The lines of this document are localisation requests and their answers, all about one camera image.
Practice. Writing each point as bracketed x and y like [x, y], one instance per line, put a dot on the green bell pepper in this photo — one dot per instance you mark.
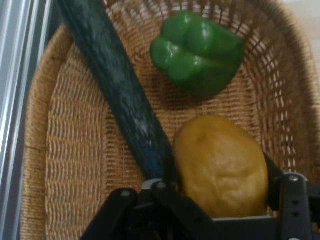
[197, 55]

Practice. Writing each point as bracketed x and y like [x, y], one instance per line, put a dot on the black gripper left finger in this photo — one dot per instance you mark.
[175, 207]

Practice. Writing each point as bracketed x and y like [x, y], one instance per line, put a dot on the woven wicker basket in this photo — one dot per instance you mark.
[82, 160]

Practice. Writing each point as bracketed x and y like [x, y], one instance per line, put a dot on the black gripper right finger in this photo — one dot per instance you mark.
[292, 197]

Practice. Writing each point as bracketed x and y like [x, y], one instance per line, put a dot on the dark green cucumber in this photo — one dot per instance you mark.
[117, 82]

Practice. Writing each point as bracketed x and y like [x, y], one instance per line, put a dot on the aluminium rail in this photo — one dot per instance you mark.
[17, 100]

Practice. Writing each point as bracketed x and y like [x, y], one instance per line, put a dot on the brown yellow potato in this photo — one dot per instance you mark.
[222, 170]

